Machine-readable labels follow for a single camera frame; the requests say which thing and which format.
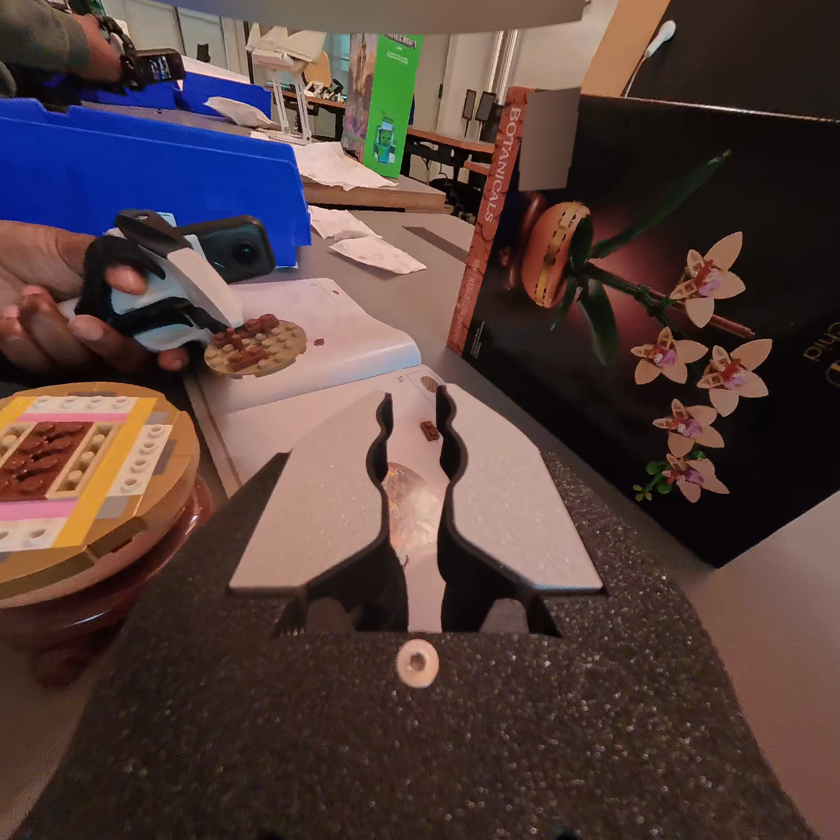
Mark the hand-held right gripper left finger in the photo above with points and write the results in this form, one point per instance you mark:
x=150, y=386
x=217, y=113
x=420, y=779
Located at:
x=309, y=519

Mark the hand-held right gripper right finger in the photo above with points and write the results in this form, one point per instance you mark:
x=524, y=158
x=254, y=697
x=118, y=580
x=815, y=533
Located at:
x=519, y=519

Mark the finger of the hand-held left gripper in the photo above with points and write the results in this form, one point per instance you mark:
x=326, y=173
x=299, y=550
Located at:
x=204, y=282

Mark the tan round plate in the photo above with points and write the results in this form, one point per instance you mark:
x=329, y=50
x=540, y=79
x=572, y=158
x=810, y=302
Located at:
x=263, y=348

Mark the small brown brick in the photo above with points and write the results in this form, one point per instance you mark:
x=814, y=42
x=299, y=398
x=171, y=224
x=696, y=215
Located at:
x=429, y=429

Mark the brick pot model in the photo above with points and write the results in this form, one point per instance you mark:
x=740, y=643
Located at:
x=79, y=486

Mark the blue plastic bin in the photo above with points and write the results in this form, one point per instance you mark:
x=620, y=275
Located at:
x=223, y=92
x=145, y=171

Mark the white instruction booklet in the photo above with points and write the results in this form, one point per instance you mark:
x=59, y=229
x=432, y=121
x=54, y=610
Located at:
x=315, y=341

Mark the white printed board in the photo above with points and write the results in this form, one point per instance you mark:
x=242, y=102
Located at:
x=289, y=59

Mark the green cardboard box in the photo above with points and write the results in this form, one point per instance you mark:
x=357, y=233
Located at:
x=387, y=105

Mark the black flower print box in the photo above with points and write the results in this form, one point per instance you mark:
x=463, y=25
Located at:
x=656, y=328

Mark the black panel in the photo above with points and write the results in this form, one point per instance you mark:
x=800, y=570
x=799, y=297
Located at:
x=761, y=59

